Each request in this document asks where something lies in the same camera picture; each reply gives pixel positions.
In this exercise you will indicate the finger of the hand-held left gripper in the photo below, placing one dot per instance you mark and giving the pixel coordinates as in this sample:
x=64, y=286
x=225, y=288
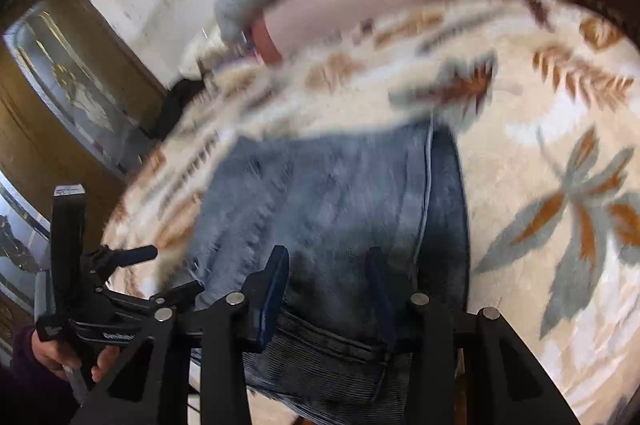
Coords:
x=185, y=294
x=135, y=255

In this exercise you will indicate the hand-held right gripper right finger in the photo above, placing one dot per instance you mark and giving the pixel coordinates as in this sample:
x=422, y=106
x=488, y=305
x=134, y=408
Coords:
x=382, y=300

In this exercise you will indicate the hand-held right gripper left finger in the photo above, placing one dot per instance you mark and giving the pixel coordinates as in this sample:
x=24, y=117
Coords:
x=274, y=295

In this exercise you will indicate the blue denim pants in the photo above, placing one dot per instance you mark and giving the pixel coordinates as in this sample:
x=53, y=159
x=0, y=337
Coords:
x=340, y=205

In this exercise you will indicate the person's left forearm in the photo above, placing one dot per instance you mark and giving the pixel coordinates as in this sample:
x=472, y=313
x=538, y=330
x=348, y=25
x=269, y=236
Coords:
x=30, y=390

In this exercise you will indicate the person's left hand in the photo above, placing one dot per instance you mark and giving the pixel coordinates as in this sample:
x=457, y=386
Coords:
x=47, y=350

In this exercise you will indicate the wooden door with glass panel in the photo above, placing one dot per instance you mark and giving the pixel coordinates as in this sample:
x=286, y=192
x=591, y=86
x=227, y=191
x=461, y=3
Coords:
x=15, y=235

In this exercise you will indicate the black cloth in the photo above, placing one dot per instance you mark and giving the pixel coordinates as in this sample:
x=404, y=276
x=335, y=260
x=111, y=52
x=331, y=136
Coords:
x=182, y=110

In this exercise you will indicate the wooden glass-door cabinet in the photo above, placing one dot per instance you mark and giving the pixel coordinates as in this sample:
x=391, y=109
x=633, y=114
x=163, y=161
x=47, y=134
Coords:
x=75, y=75

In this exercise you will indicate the leaf print fleece blanket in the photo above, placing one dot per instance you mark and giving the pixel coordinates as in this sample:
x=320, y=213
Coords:
x=525, y=105

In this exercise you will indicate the pink cushion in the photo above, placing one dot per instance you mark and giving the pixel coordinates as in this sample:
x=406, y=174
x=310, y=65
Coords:
x=380, y=0

